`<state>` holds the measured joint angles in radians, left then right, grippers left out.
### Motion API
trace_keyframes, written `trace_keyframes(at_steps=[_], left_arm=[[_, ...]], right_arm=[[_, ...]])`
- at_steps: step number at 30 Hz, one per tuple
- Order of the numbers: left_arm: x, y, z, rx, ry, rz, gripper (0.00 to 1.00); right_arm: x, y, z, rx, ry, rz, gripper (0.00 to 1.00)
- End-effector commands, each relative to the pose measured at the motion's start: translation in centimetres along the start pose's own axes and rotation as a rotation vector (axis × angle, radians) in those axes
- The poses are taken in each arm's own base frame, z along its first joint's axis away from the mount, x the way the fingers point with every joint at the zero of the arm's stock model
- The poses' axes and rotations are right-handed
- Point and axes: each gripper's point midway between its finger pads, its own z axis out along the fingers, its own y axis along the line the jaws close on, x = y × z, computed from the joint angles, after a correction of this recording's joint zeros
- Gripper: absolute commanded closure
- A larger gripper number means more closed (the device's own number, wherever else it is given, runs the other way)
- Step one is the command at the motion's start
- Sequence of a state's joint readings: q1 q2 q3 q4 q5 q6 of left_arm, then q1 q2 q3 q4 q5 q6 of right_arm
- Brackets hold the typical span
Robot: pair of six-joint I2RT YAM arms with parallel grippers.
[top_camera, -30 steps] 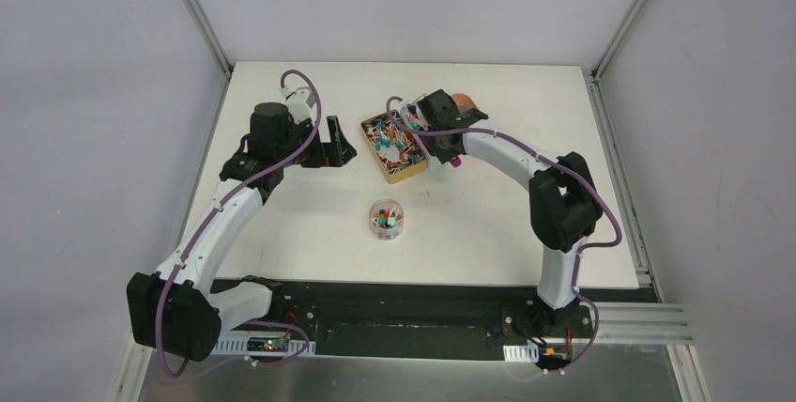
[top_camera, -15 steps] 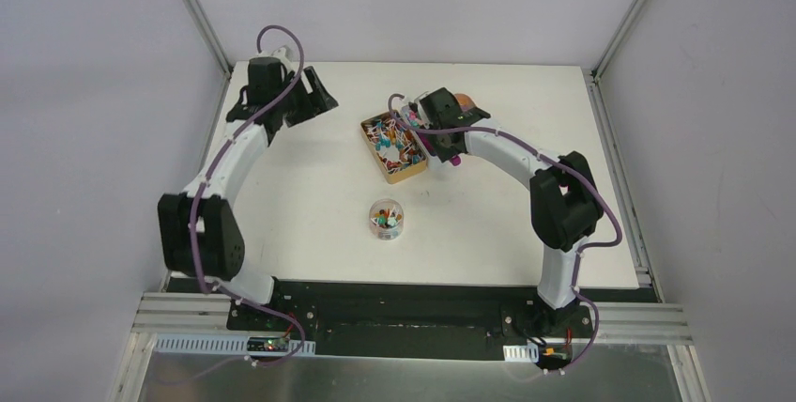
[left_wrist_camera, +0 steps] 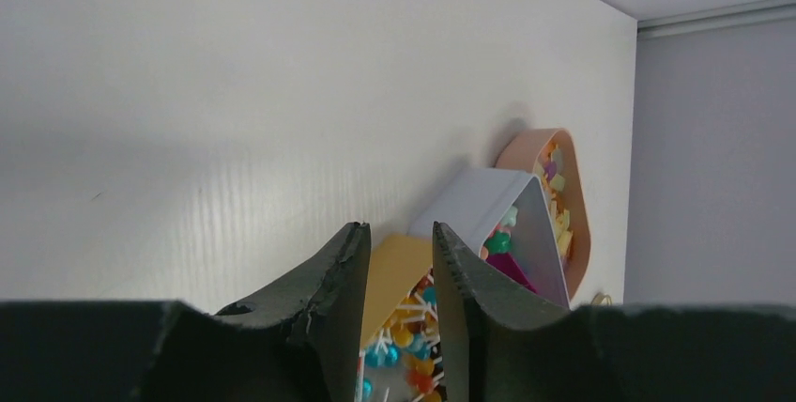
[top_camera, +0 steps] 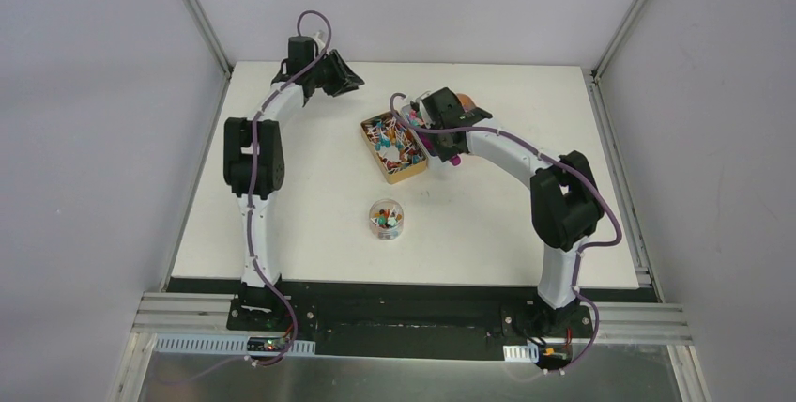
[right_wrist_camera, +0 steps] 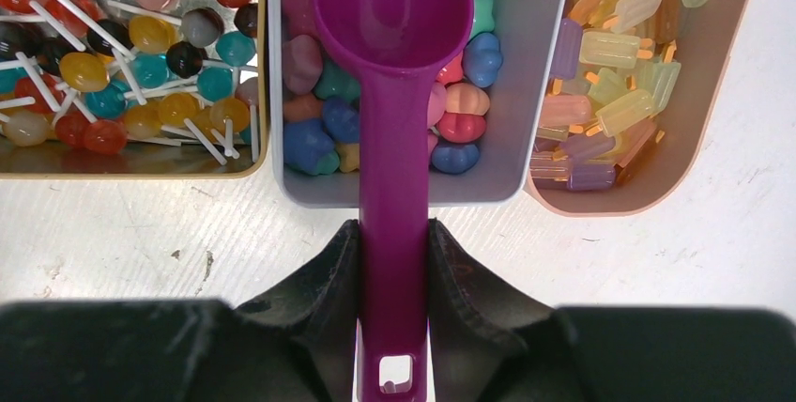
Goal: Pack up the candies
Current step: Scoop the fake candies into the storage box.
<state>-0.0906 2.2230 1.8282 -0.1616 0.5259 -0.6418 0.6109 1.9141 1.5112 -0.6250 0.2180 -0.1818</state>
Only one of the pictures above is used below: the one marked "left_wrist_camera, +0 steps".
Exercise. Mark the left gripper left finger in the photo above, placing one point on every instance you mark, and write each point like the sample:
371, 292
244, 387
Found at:
295, 339

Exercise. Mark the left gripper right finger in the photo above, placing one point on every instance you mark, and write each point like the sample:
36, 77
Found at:
501, 342

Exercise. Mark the magenta plastic scoop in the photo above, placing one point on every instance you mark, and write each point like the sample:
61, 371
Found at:
506, 264

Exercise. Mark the white tin of candies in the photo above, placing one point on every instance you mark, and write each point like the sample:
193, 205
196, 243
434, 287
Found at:
496, 211

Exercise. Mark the gold tin of lollipops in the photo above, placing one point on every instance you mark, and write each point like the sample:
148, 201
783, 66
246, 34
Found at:
400, 344

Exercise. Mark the pink tin of gummies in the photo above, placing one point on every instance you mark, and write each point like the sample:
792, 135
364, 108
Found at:
550, 154

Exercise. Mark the gold ring lid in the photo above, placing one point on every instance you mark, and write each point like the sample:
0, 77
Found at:
602, 298

